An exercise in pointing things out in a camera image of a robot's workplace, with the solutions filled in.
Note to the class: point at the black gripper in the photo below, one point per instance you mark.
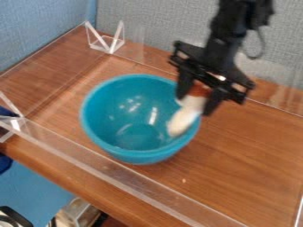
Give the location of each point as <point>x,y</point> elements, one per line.
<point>210,65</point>

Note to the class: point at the plush brown white mushroom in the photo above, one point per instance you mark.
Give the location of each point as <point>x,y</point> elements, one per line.
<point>191,108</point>

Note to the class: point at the blue plastic bowl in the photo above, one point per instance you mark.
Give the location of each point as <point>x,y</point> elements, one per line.
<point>124,116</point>

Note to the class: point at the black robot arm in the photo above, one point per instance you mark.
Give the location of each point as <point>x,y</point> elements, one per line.
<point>238,16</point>

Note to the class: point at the clear acrylic back barrier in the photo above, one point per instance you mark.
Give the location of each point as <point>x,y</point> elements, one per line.
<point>276,95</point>

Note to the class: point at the clear acrylic barrier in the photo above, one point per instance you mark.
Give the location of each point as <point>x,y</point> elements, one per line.
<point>276,95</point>
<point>79,166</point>

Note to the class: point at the clear acrylic front barrier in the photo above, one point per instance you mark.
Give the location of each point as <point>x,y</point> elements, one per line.
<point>79,166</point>

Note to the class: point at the grey box under table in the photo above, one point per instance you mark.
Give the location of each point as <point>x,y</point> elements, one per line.
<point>76,214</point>

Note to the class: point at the dark blue object left edge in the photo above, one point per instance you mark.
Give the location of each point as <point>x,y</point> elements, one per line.
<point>5,161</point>

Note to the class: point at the black white object bottom left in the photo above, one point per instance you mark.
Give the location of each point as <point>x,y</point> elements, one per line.
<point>12,219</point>

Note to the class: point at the clear acrylic corner bracket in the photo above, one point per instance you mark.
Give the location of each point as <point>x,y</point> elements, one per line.
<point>105,43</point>

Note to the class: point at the clear acrylic left bracket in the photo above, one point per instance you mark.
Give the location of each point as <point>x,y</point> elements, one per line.
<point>11,124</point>

